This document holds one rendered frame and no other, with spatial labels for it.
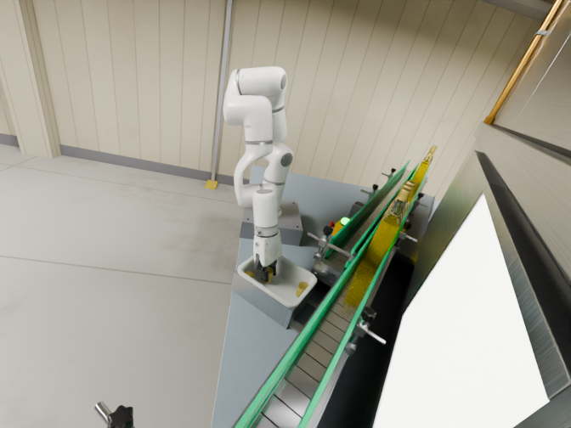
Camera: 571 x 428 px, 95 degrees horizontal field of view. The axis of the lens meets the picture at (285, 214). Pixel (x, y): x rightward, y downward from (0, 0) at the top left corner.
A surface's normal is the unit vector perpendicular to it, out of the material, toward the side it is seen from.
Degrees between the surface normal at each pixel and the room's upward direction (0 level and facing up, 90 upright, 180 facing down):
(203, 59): 90
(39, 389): 0
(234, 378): 0
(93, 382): 0
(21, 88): 90
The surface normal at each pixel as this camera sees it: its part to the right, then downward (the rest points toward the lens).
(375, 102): 0.06, 0.51
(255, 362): 0.22, -0.85
